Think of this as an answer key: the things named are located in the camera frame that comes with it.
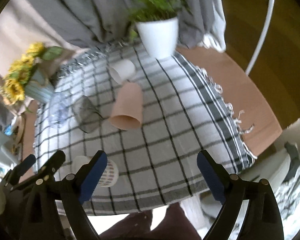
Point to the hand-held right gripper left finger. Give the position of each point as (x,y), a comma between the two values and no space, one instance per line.
(93,180)

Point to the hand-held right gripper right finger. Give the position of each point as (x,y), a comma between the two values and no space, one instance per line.
(212,180)

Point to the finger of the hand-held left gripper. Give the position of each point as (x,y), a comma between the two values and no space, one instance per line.
(23,168)
(52,163)

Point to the white cup with coloured print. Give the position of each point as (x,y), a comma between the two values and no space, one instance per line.
(110,173)

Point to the clear plastic cup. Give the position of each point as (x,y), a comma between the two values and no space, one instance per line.
(60,107)

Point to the grey translucent cup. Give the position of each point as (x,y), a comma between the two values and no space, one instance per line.
(86,112)

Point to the pink cup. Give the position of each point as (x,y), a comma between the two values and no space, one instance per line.
(127,102)

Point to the white plastic container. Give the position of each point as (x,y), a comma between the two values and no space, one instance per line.
(1,147)

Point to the black white checked tablecloth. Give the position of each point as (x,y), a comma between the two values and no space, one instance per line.
(165,130)

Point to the light blue ribbed vase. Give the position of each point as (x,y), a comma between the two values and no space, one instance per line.
(38,90)

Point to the grey white striped cloth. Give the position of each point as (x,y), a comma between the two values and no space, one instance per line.
(290,195)

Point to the dark grey cloth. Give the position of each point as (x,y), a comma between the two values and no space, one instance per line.
(293,157)

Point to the yellow artificial sunflowers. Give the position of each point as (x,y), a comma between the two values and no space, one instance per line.
(17,72)

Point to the beige cloth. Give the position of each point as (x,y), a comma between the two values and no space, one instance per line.
(5,37)

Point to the green plant in white pot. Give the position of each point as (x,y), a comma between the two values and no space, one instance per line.
(157,37)

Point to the grey curtain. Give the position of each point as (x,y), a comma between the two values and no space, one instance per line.
(90,10)

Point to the white curved pipe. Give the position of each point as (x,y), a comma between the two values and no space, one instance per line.
(265,22)

